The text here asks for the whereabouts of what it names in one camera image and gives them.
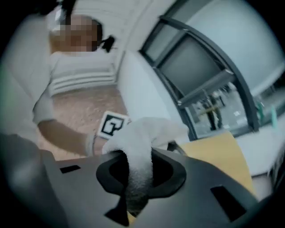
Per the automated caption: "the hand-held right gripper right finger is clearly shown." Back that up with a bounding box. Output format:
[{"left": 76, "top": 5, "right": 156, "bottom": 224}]
[{"left": 138, "top": 146, "right": 267, "bottom": 228}]

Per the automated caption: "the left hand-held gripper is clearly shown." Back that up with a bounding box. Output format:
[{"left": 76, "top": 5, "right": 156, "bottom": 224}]
[{"left": 97, "top": 110, "right": 130, "bottom": 140}]

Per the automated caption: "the person's beige shirt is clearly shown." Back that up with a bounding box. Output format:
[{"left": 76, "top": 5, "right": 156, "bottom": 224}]
[{"left": 32, "top": 50, "right": 118, "bottom": 125}]

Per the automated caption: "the person's head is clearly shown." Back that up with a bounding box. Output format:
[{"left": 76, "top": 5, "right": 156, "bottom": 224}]
[{"left": 49, "top": 14, "right": 103, "bottom": 53}]

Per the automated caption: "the white cloth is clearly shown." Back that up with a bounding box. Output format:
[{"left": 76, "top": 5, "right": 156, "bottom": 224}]
[{"left": 102, "top": 117, "right": 191, "bottom": 216}]

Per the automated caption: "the black window frame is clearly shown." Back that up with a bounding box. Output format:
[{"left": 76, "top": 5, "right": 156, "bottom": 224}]
[{"left": 139, "top": 14, "right": 285, "bottom": 143}]

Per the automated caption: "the beige wristband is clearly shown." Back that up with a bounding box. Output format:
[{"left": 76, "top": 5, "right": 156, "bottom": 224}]
[{"left": 85, "top": 132, "right": 97, "bottom": 156}]

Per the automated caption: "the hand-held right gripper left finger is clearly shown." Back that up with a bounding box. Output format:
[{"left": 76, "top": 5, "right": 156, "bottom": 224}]
[{"left": 40, "top": 149, "right": 130, "bottom": 228}]

